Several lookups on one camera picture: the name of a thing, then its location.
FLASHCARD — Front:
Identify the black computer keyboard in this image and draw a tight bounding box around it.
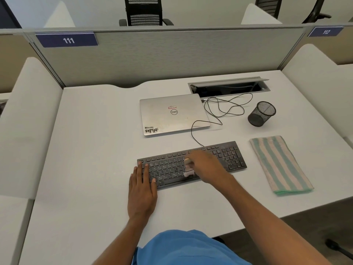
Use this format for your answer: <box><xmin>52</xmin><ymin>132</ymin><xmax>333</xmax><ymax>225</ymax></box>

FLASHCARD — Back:
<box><xmin>137</xmin><ymin>141</ymin><xmax>247</xmax><ymax>190</ymax></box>

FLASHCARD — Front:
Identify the blue number label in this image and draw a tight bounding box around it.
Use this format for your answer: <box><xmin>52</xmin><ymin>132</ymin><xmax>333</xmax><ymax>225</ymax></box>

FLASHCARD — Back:
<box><xmin>35</xmin><ymin>31</ymin><xmax>99</xmax><ymax>48</ymax></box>
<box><xmin>307</xmin><ymin>26</ymin><xmax>345</xmax><ymax>38</ymax></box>

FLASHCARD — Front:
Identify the person's left forearm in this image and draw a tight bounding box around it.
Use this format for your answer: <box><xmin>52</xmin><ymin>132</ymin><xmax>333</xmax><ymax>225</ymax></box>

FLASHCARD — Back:
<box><xmin>92</xmin><ymin>215</ymin><xmax>155</xmax><ymax>265</ymax></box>

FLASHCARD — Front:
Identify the black keyboard cable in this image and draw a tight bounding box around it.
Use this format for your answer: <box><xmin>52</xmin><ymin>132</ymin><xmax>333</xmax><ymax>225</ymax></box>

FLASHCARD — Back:
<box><xmin>191</xmin><ymin>93</ymin><xmax>253</xmax><ymax>148</ymax></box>

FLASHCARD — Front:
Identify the black mesh office chair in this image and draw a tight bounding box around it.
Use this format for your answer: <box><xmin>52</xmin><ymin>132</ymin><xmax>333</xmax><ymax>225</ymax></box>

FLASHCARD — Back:
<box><xmin>119</xmin><ymin>0</ymin><xmax>174</xmax><ymax>27</ymax></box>
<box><xmin>254</xmin><ymin>0</ymin><xmax>284</xmax><ymax>20</ymax></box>

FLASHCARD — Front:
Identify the white curved side divider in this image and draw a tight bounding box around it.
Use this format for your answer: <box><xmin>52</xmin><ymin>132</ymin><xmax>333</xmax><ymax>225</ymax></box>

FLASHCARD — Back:
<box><xmin>240</xmin><ymin>3</ymin><xmax>283</xmax><ymax>25</ymax></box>
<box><xmin>0</xmin><ymin>57</ymin><xmax>64</xmax><ymax>201</ymax></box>
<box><xmin>281</xmin><ymin>43</ymin><xmax>353</xmax><ymax>150</ymax></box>
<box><xmin>44</xmin><ymin>0</ymin><xmax>76</xmax><ymax>28</ymax></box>

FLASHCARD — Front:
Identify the person's blue shirt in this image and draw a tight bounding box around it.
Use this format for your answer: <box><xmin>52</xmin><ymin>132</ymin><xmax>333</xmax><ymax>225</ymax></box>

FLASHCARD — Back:
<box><xmin>131</xmin><ymin>229</ymin><xmax>253</xmax><ymax>265</ymax></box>

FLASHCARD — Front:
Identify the green striped folded cloth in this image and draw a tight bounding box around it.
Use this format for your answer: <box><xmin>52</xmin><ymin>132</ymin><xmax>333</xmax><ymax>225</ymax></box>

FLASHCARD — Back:
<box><xmin>249</xmin><ymin>135</ymin><xmax>314</xmax><ymax>196</ymax></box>

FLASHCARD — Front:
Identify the grey desk partition panel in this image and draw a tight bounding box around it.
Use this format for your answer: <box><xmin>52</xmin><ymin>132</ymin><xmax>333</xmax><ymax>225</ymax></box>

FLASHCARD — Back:
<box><xmin>23</xmin><ymin>24</ymin><xmax>313</xmax><ymax>89</ymax></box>

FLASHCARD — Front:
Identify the person's left hand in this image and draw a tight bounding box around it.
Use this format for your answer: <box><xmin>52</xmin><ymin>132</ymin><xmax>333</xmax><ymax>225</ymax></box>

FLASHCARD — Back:
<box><xmin>128</xmin><ymin>162</ymin><xmax>158</xmax><ymax>220</ymax></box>

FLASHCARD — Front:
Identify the black mesh pen cup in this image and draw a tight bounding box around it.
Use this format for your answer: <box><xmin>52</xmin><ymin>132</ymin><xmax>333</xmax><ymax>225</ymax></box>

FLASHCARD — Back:
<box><xmin>247</xmin><ymin>101</ymin><xmax>276</xmax><ymax>128</ymax></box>

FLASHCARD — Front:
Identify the person's right hand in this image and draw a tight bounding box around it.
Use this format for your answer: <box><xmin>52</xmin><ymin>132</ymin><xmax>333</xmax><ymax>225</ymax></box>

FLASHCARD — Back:
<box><xmin>188</xmin><ymin>149</ymin><xmax>235</xmax><ymax>188</ymax></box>

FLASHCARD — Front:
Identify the person's right forearm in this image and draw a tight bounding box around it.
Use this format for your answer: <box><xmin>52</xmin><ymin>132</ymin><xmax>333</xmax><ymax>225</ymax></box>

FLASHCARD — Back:
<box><xmin>216</xmin><ymin>176</ymin><xmax>333</xmax><ymax>265</ymax></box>

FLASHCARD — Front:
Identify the tan desk partition panel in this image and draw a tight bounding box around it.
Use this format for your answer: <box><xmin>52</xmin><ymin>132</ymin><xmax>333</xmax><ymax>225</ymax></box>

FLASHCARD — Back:
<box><xmin>280</xmin><ymin>24</ymin><xmax>353</xmax><ymax>70</ymax></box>
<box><xmin>0</xmin><ymin>33</ymin><xmax>42</xmax><ymax>93</ymax></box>

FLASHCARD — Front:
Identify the black chair base leg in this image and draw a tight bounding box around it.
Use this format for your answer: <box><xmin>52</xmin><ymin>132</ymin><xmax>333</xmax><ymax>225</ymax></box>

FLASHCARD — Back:
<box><xmin>325</xmin><ymin>238</ymin><xmax>353</xmax><ymax>253</ymax></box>

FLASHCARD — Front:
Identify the silver closed laptop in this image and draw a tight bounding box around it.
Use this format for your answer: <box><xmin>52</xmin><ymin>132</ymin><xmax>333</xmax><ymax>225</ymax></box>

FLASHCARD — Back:
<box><xmin>139</xmin><ymin>93</ymin><xmax>211</xmax><ymax>138</ymax></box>

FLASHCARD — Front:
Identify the grey desk cable box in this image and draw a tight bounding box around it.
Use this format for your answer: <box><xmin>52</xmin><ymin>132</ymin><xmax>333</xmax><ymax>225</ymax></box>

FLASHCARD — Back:
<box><xmin>188</xmin><ymin>77</ymin><xmax>270</xmax><ymax>98</ymax></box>

